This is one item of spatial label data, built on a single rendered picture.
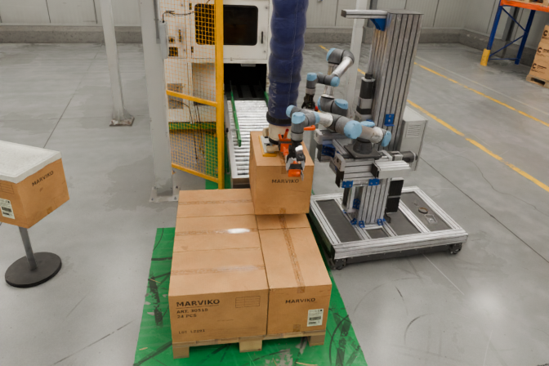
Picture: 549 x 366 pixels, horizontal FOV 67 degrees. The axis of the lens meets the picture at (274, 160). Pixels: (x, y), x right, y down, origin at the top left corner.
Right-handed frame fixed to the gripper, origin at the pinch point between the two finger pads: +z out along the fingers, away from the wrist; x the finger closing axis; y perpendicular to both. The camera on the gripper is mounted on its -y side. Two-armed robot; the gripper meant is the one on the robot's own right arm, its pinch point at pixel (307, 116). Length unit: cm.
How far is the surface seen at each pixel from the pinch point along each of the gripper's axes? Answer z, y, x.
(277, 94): -30, 38, -31
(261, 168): 15, 60, -43
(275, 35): -69, 37, -34
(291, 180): 25, 60, -22
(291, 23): -77, 42, -25
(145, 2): -74, -75, -131
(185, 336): 102, 120, -94
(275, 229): 67, 59, -30
